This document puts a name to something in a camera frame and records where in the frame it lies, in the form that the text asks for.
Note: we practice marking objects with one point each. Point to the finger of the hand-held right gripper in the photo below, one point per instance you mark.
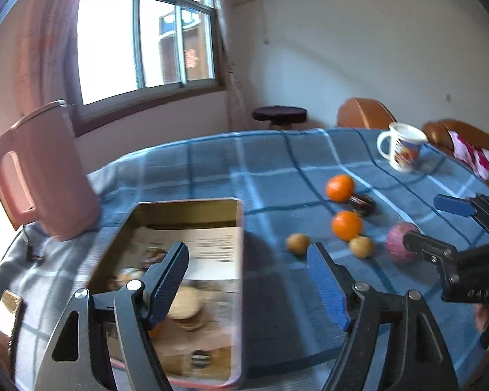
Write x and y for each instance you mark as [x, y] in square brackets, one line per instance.
[428, 246]
[452, 205]

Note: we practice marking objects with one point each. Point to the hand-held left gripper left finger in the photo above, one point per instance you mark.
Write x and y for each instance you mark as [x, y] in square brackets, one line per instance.
[169, 285]

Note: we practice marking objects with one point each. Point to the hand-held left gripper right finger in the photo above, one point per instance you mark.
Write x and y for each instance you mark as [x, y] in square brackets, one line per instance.
[328, 293]

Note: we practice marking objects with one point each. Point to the large pink passion fruit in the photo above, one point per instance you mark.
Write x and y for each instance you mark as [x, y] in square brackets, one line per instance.
[395, 248]

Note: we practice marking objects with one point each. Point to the orange mandarin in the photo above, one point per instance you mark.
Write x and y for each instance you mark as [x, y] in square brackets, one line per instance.
[340, 188]
[346, 225]
[155, 330]

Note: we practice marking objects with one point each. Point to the small brown longan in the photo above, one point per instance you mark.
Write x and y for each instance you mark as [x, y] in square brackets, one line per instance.
[297, 243]
[360, 247]

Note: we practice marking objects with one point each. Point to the pink tin box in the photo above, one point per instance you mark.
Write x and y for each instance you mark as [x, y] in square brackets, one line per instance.
[114, 248]

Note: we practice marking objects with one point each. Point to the person's right hand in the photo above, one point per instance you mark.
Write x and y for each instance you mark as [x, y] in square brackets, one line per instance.
[481, 316]

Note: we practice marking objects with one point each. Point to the pink floral cloth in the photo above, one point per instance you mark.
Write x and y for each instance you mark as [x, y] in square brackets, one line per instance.
[479, 161]

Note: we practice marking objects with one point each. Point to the white printed paper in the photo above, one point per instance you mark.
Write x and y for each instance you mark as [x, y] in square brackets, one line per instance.
[212, 252]

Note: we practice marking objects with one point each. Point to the white cartoon mug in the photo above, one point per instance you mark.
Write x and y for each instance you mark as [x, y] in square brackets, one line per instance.
[403, 150]

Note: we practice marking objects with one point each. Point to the brown leather sofa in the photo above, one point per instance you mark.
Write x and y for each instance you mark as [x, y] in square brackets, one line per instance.
[440, 132]

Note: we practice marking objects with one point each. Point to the blue plaid tablecloth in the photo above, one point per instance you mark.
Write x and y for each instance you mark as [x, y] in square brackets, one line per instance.
[269, 179]

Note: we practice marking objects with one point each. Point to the metal tin lid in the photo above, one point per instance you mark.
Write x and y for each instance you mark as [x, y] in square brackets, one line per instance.
[8, 317]

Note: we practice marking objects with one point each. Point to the pink electric kettle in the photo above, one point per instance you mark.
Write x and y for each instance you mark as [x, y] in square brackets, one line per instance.
[53, 163]

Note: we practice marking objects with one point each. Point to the dark round stool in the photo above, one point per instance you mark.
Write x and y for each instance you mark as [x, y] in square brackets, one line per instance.
[279, 113]

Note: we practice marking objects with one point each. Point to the pink curtain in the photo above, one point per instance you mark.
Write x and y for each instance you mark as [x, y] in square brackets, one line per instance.
[228, 81]
[36, 49]

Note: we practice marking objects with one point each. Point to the red window sticker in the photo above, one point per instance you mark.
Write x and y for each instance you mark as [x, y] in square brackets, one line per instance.
[191, 58]

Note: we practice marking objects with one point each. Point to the sliding glass window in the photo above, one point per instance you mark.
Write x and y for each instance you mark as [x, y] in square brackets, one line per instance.
[106, 40]

